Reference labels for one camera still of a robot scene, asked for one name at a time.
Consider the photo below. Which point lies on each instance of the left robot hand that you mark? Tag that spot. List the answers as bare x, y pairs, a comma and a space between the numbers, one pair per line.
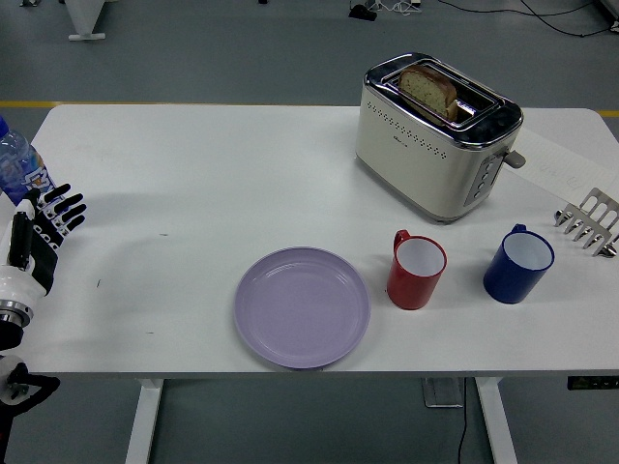
43, 251

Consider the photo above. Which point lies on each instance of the purple plate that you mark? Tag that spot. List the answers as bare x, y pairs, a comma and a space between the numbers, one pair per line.
302, 309

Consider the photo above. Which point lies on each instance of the clear drink bottle blue label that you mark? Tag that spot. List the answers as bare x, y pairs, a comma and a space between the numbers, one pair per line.
17, 159

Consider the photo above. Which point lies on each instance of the white table leg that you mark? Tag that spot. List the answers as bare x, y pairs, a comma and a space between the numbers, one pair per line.
495, 420
145, 420

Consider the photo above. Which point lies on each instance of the white stand foot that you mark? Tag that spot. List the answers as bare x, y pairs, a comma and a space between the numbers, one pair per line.
84, 21

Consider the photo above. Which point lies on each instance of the red mug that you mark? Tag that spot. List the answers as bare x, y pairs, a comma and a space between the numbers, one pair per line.
411, 287

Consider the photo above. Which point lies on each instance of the cream and chrome toaster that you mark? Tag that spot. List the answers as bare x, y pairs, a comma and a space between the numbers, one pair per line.
416, 169

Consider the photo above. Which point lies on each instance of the black floor device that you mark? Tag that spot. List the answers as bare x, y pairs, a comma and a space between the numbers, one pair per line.
362, 12

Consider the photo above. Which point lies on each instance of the bread slice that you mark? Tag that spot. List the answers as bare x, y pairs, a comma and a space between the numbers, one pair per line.
428, 89

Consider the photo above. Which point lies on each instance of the blue mug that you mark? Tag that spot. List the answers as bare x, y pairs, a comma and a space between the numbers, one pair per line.
508, 282

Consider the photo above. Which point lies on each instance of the white paper sheet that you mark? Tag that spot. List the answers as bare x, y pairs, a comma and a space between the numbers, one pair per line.
561, 164

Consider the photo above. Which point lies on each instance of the silver metal tongs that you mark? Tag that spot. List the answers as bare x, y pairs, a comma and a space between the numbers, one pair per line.
587, 224

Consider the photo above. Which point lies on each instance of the black table control panel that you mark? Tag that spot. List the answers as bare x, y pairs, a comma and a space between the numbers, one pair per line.
592, 382

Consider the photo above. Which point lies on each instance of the grey table foot bracket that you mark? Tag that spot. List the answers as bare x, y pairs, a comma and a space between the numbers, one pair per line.
441, 392

